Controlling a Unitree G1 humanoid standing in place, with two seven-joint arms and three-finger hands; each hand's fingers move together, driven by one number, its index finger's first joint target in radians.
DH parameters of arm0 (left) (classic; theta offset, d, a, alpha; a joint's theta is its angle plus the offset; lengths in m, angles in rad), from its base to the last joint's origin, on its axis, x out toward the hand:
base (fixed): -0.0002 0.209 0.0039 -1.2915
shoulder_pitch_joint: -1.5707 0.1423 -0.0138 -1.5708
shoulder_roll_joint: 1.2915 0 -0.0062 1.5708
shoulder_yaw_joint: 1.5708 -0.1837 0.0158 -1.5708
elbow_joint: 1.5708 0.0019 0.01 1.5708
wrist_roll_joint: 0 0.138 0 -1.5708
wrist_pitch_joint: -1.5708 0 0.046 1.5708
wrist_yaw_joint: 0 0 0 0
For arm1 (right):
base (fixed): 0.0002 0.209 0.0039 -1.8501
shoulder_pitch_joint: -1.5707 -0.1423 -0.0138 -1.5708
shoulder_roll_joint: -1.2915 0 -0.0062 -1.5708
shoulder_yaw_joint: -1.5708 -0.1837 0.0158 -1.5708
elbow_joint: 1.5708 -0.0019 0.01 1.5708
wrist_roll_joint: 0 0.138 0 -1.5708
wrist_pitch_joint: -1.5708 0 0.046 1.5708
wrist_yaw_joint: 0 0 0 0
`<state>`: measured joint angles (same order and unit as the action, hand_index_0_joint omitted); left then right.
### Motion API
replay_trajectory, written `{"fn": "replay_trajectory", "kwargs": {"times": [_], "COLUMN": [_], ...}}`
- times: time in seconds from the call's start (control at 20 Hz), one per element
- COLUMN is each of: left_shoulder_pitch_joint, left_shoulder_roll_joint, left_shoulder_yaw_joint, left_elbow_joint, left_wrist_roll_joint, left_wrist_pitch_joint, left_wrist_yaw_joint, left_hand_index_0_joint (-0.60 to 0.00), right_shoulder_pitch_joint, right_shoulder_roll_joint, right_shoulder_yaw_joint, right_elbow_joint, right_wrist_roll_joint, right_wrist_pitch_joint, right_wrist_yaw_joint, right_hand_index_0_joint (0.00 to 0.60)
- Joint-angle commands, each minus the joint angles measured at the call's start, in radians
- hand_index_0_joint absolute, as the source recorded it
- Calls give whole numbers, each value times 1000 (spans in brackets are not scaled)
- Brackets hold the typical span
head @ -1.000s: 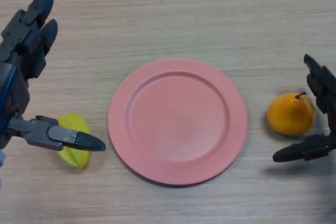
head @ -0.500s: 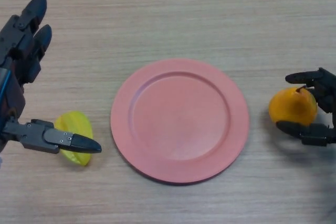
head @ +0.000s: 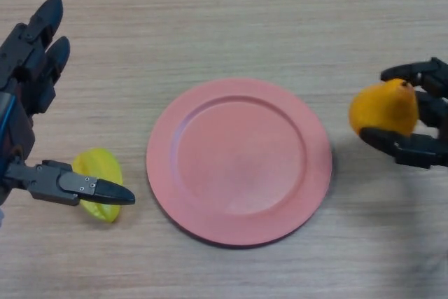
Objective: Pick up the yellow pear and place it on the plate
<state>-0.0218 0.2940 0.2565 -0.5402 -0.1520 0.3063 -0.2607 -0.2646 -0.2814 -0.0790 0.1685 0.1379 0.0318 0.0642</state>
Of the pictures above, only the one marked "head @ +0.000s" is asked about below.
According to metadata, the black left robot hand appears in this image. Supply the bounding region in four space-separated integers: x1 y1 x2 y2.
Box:
0 0 137 207

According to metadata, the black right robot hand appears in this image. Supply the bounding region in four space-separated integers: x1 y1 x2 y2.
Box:
359 57 448 169

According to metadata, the yellow pear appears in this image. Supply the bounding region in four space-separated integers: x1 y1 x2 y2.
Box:
349 79 420 138

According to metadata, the pink round plate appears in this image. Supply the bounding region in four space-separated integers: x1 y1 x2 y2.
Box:
146 78 333 249

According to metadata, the yellow starfruit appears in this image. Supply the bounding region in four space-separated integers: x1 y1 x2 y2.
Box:
72 148 124 225

